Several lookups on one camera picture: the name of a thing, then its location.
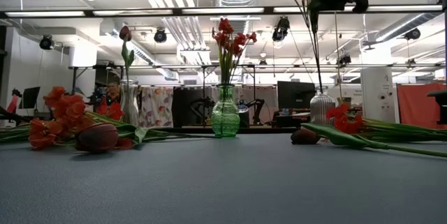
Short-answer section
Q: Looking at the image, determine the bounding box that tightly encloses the green glass vase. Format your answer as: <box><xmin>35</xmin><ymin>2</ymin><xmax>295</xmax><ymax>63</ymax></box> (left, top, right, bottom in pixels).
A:
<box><xmin>210</xmin><ymin>83</ymin><xmax>242</xmax><ymax>138</ymax></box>

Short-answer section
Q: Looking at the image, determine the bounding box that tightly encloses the white pillar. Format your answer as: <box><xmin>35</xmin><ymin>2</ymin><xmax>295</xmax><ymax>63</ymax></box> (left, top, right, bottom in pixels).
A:
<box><xmin>360</xmin><ymin>66</ymin><xmax>396</xmax><ymax>121</ymax></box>

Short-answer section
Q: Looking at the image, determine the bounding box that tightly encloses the tall clear glass vase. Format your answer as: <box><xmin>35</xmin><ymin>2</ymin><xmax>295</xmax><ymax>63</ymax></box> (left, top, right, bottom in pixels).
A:
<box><xmin>119</xmin><ymin>79</ymin><xmax>141</xmax><ymax>127</ymax></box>

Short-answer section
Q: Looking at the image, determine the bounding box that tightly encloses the orange-red partition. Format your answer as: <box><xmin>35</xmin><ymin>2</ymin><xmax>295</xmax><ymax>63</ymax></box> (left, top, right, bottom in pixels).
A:
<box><xmin>396</xmin><ymin>82</ymin><xmax>447</xmax><ymax>130</ymax></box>

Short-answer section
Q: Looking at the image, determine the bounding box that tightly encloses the black frame bar with lights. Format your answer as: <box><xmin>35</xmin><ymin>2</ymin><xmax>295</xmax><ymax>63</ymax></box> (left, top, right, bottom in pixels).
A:
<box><xmin>0</xmin><ymin>3</ymin><xmax>447</xmax><ymax>20</ymax></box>

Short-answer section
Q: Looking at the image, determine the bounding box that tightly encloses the dark red artificial tulip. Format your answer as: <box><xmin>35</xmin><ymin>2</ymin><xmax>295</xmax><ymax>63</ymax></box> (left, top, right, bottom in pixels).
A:
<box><xmin>74</xmin><ymin>121</ymin><xmax>221</xmax><ymax>155</ymax></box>
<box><xmin>118</xmin><ymin>24</ymin><xmax>136</xmax><ymax>89</ymax></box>
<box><xmin>290</xmin><ymin>122</ymin><xmax>447</xmax><ymax>158</ymax></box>

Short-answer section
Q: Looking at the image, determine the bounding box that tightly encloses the person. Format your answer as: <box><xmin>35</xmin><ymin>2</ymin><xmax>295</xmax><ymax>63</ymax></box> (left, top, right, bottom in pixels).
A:
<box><xmin>89</xmin><ymin>80</ymin><xmax>122</xmax><ymax>110</ymax></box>

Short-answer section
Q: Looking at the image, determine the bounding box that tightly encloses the large black computer monitor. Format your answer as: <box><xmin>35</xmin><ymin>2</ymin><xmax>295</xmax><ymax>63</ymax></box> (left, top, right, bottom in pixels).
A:
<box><xmin>277</xmin><ymin>80</ymin><xmax>316</xmax><ymax>110</ymax></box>

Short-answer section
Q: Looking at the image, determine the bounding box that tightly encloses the orange artificial flower spray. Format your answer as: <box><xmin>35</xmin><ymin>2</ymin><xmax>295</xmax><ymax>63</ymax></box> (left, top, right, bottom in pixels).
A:
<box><xmin>0</xmin><ymin>86</ymin><xmax>140</xmax><ymax>151</ymax></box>
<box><xmin>212</xmin><ymin>17</ymin><xmax>258</xmax><ymax>136</ymax></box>
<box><xmin>94</xmin><ymin>97</ymin><xmax>125</xmax><ymax>121</ymax></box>

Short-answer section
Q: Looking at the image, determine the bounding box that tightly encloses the white floral patterned cloth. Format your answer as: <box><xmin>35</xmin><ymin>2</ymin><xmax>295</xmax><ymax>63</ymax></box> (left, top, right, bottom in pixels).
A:
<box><xmin>138</xmin><ymin>87</ymin><xmax>175</xmax><ymax>128</ymax></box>

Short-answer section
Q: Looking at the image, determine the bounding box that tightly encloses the small black computer monitor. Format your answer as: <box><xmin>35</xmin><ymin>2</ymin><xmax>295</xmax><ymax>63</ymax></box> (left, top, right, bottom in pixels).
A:
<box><xmin>18</xmin><ymin>86</ymin><xmax>41</xmax><ymax>110</ymax></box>

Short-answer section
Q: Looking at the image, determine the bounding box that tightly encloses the clear ribbed glass vase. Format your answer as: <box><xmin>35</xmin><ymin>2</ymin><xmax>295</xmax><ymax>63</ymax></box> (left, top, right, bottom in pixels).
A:
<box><xmin>309</xmin><ymin>85</ymin><xmax>336</xmax><ymax>127</ymax></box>

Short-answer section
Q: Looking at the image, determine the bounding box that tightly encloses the black distant rig frame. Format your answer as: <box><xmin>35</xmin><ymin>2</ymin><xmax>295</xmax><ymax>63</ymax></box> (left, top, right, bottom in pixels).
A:
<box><xmin>68</xmin><ymin>63</ymin><xmax>258</xmax><ymax>129</ymax></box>

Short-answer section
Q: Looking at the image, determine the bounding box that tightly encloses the thin tan hanging cord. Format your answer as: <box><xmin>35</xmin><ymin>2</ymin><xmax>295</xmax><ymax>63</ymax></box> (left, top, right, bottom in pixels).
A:
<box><xmin>333</xmin><ymin>10</ymin><xmax>344</xmax><ymax>99</ymax></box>

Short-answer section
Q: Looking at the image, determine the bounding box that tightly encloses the blue-grey table mat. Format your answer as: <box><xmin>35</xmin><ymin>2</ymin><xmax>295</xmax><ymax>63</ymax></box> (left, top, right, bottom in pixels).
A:
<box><xmin>0</xmin><ymin>131</ymin><xmax>447</xmax><ymax>224</ymax></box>

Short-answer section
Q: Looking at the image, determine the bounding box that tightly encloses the black cloth panel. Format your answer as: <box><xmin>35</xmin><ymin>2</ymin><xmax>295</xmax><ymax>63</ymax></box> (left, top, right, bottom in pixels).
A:
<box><xmin>172</xmin><ymin>87</ymin><xmax>213</xmax><ymax>128</ymax></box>

